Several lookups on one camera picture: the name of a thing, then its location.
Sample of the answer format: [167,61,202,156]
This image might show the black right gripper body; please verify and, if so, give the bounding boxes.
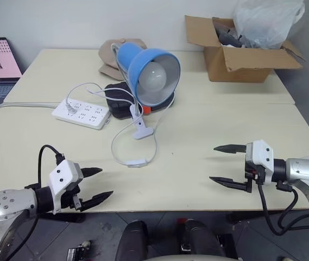
[243,162,266,194]

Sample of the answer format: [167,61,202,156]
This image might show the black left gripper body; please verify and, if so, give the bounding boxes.
[61,182,84,213]

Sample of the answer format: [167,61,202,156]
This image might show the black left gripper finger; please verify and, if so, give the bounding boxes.
[81,167,103,179]
[81,190,115,212]

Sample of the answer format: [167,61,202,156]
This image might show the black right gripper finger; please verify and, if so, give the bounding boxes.
[209,176,249,192]
[213,144,248,156]

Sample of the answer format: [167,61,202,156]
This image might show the blue clip-on desk lamp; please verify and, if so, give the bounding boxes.
[110,41,181,141]

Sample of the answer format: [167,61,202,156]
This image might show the small black floor device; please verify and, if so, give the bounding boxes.
[67,240,93,261]

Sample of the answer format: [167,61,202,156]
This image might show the dark rounded robot leg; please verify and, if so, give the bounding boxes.
[115,220,149,261]
[179,219,227,261]

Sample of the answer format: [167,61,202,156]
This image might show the white power strip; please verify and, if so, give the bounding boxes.
[51,98,112,131]

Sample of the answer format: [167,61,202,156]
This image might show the brown cardboard box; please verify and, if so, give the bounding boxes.
[184,14,306,83]

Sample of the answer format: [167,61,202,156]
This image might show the frosted white light bulb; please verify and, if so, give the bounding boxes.
[138,61,167,91]

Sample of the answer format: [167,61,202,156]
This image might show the dark grey bundled items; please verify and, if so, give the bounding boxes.
[213,17,246,48]

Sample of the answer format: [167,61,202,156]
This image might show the beige cloth hat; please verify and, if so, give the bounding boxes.
[97,38,148,81]

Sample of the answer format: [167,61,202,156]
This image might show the clear plastic bag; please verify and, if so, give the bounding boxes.
[232,0,306,51]

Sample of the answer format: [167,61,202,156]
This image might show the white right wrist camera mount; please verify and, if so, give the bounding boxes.
[244,139,275,187]

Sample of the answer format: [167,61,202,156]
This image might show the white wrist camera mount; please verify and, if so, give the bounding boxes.
[48,159,85,215]
[244,139,275,187]

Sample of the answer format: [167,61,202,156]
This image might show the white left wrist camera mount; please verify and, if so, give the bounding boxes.
[48,159,85,215]

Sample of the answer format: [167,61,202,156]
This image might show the white lamp cord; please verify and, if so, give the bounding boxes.
[66,82,176,167]

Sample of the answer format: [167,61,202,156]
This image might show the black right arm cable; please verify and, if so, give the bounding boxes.
[256,181,309,236]

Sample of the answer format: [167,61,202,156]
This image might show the white inline cord switch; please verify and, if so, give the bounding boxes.
[127,158,148,168]

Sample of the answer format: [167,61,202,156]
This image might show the grey power strip cable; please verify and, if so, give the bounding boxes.
[0,101,60,110]

